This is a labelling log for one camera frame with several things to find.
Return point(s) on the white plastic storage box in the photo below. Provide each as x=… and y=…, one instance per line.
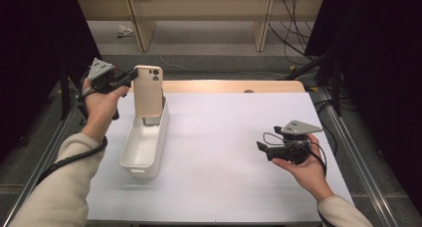
x=144, y=147

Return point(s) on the white table mat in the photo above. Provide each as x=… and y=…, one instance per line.
x=232, y=187

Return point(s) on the crumpled white paper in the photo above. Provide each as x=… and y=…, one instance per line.
x=124, y=30

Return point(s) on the beige wooden shelf unit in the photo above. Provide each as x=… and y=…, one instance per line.
x=199, y=6

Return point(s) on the wooden table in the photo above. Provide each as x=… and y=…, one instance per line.
x=232, y=86

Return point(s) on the person's right hand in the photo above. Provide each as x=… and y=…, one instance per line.
x=312, y=177

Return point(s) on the person's left hand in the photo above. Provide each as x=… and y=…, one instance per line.
x=99, y=114

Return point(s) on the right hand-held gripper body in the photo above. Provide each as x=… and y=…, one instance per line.
x=293, y=152

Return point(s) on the pink object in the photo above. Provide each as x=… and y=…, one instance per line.
x=115, y=68

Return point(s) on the aluminium floor rail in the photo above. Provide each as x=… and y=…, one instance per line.
x=40, y=154
x=361, y=167

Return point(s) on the beige phone case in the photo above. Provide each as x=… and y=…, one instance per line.
x=147, y=94

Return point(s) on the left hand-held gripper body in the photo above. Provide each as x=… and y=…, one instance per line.
x=103, y=79

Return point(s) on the dark curtain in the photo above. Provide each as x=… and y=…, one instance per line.
x=381, y=71
x=30, y=54

